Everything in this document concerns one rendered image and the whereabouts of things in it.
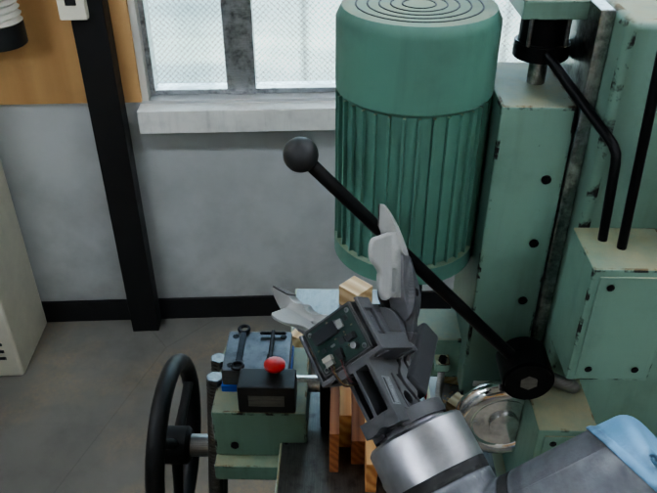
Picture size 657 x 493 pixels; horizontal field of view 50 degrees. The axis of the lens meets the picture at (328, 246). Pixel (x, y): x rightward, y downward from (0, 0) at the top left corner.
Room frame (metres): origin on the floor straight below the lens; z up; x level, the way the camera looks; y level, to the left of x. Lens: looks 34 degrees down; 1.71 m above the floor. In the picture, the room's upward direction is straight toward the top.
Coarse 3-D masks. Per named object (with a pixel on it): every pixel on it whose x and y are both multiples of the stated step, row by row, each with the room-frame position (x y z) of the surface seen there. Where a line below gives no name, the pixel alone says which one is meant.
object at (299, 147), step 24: (288, 144) 0.62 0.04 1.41; (312, 144) 0.62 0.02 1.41; (312, 168) 0.62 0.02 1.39; (336, 192) 0.62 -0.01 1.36; (360, 216) 0.62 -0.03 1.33; (432, 288) 0.62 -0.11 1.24; (528, 336) 0.64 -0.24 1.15; (504, 360) 0.62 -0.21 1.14; (528, 360) 0.60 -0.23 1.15; (504, 384) 0.60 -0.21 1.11; (528, 384) 0.59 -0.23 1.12; (552, 384) 0.60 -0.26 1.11; (576, 384) 0.61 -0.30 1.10
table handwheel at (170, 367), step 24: (168, 360) 0.82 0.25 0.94; (168, 384) 0.76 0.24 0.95; (192, 384) 0.88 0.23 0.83; (168, 408) 0.73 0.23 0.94; (192, 408) 0.88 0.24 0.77; (168, 432) 0.77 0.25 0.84; (192, 432) 0.78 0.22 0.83; (168, 456) 0.74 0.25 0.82; (192, 456) 0.75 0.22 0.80; (192, 480) 0.79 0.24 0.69
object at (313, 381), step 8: (296, 376) 0.77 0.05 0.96; (304, 376) 0.77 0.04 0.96; (312, 376) 0.77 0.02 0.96; (312, 384) 0.75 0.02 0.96; (320, 384) 0.72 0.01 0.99; (320, 392) 0.72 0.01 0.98; (328, 392) 0.72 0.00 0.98; (320, 400) 0.72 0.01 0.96; (328, 400) 0.72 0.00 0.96; (320, 408) 0.72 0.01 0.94; (328, 408) 0.72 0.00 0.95; (320, 416) 0.72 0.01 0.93; (328, 416) 0.72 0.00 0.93; (320, 424) 0.72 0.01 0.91; (328, 424) 0.72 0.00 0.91
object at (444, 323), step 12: (420, 312) 0.78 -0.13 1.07; (432, 312) 0.78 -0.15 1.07; (444, 312) 0.78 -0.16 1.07; (432, 324) 0.76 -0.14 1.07; (444, 324) 0.76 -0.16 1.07; (456, 324) 0.76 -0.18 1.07; (444, 336) 0.73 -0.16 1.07; (456, 336) 0.73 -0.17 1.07; (444, 348) 0.73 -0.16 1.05; (456, 348) 0.73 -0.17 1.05; (456, 360) 0.73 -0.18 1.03; (432, 372) 0.73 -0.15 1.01; (456, 372) 0.73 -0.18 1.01
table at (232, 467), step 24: (312, 408) 0.76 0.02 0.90; (312, 432) 0.71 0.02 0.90; (216, 456) 0.70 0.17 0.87; (240, 456) 0.70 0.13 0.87; (264, 456) 0.70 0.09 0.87; (288, 456) 0.67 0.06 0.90; (312, 456) 0.67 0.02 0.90; (288, 480) 0.63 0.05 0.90; (312, 480) 0.63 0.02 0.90; (336, 480) 0.63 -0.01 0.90; (360, 480) 0.63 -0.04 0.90
